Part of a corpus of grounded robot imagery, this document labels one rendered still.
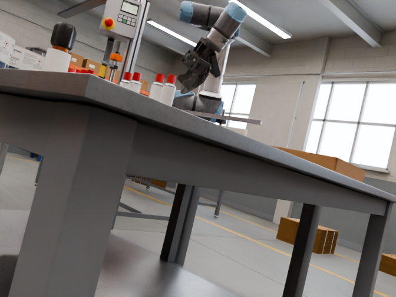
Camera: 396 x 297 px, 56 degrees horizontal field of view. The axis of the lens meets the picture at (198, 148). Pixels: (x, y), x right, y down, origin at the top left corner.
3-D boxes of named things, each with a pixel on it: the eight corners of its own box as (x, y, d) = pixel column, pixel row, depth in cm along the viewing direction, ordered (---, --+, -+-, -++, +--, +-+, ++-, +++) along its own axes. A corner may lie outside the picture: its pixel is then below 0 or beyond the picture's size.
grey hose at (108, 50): (96, 77, 189) (106, 37, 189) (102, 79, 191) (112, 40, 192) (101, 78, 186) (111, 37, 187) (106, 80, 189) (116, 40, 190)
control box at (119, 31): (98, 34, 187) (107, -2, 188) (131, 45, 192) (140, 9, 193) (99, 29, 178) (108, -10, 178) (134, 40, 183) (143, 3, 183)
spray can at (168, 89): (150, 124, 144) (162, 72, 145) (159, 127, 148) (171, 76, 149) (159, 125, 141) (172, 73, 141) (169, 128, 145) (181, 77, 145)
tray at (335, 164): (230, 152, 107) (233, 138, 107) (270, 165, 127) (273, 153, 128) (334, 174, 88) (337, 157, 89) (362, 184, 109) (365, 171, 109)
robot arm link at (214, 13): (211, 6, 143) (211, 5, 133) (240, 12, 143) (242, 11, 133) (207, 27, 146) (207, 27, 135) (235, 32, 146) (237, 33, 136)
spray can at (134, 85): (117, 118, 156) (129, 71, 157) (126, 121, 160) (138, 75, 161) (125, 119, 153) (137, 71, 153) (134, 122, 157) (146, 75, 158)
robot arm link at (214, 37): (220, 33, 136) (233, 43, 132) (213, 43, 138) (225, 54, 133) (208, 24, 130) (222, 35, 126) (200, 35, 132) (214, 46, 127)
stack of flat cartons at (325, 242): (274, 238, 528) (280, 216, 529) (294, 238, 565) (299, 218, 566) (317, 253, 482) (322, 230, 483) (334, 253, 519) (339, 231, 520)
